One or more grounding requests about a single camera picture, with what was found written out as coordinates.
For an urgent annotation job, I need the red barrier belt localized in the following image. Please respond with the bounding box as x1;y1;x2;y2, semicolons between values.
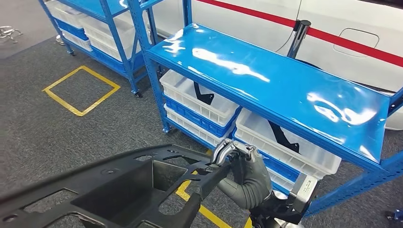
307;27;403;68
195;0;298;29

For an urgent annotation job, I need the white car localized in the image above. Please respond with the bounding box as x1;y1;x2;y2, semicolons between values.
151;0;403;131

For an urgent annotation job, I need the long black plastic part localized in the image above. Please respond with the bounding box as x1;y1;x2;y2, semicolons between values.
0;144;232;228

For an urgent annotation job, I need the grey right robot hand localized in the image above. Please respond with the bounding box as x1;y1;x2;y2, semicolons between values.
210;138;273;209

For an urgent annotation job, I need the blue plastic bin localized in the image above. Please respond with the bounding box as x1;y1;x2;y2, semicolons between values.
90;46;146;76
163;95;241;138
54;18;89;41
232;129;301;184

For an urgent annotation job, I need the silver stool star base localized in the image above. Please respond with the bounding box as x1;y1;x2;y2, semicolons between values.
0;26;23;44

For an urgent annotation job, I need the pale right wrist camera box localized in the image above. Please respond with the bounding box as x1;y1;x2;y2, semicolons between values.
288;174;319;218

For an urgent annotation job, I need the black stanchion post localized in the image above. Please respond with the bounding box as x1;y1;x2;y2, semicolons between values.
286;19;312;59

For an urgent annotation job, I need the black bracket part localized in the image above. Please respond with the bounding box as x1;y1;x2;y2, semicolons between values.
192;81;215;106
268;120;300;154

